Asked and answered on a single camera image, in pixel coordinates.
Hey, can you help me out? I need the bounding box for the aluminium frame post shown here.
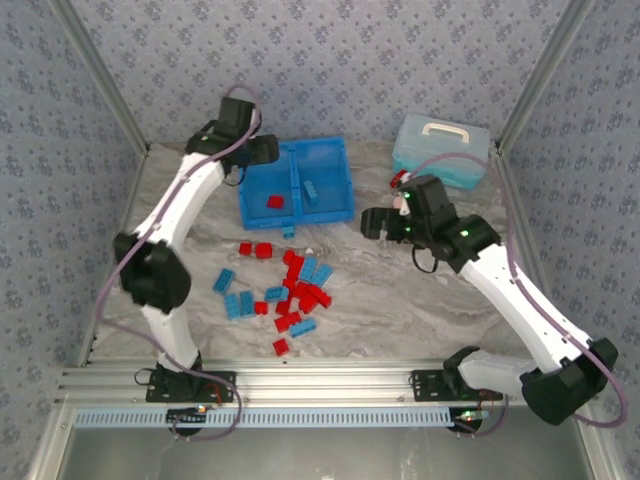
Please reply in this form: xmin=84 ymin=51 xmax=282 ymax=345
xmin=49 ymin=0 xmax=152 ymax=156
xmin=492 ymin=0 xmax=596 ymax=151

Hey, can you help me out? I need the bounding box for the light blue case white handle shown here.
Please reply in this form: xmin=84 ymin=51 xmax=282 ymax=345
xmin=391 ymin=113 xmax=490 ymax=191

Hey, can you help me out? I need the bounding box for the right gripper thin black cable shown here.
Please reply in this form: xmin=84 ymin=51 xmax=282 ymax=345
xmin=411 ymin=243 xmax=441 ymax=274

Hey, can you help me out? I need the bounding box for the small black controller board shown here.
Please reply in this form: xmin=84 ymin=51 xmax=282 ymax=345
xmin=167 ymin=405 xmax=209 ymax=430
xmin=452 ymin=407 xmax=494 ymax=434

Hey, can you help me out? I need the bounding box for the slotted light blue cable duct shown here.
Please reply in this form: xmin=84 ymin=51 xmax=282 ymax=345
xmin=73 ymin=406 xmax=465 ymax=430

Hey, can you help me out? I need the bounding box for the wide aluminium mounting rail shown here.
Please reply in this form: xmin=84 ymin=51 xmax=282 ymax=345
xmin=54 ymin=366 xmax=531 ymax=404

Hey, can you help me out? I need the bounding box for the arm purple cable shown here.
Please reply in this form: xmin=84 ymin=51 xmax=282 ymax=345
xmin=404 ymin=151 xmax=630 ymax=437
xmin=92 ymin=83 xmax=265 ymax=444

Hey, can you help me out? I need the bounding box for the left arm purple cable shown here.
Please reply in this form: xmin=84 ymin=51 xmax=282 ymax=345
xmin=92 ymin=83 xmax=265 ymax=444

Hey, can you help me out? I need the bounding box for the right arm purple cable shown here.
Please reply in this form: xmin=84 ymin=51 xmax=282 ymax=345
xmin=404 ymin=151 xmax=630 ymax=437

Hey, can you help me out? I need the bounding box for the blue plastic bin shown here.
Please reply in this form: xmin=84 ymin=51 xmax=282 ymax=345
xmin=238 ymin=139 xmax=301 ymax=231
xmin=292 ymin=135 xmax=357 ymax=226

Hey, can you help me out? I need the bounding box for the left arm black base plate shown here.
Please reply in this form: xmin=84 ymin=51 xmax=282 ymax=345
xmin=144 ymin=362 xmax=237 ymax=404

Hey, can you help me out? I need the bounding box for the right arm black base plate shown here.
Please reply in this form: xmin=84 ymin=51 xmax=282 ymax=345
xmin=410 ymin=368 xmax=506 ymax=404

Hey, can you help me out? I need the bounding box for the aluminium side rail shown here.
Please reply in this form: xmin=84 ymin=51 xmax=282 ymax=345
xmin=492 ymin=144 xmax=624 ymax=480

